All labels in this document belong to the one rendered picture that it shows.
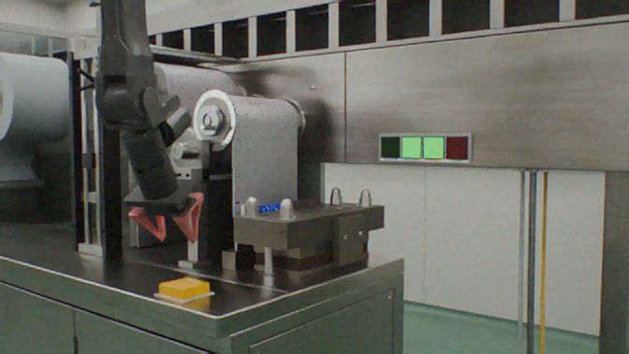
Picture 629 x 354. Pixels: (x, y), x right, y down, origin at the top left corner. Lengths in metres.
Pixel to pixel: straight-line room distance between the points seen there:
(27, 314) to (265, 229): 0.71
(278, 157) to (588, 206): 2.53
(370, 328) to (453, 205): 2.61
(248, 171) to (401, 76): 0.45
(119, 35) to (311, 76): 0.88
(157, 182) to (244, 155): 0.53
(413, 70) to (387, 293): 0.56
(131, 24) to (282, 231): 0.58
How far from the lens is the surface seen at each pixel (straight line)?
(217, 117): 1.38
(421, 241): 4.13
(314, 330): 1.26
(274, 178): 1.49
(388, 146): 1.49
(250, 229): 1.30
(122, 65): 0.84
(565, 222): 3.76
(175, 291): 1.15
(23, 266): 1.61
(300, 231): 1.27
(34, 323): 1.67
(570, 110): 1.33
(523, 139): 1.35
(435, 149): 1.43
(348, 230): 1.38
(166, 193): 0.91
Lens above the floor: 1.21
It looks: 4 degrees down
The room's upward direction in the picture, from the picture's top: straight up
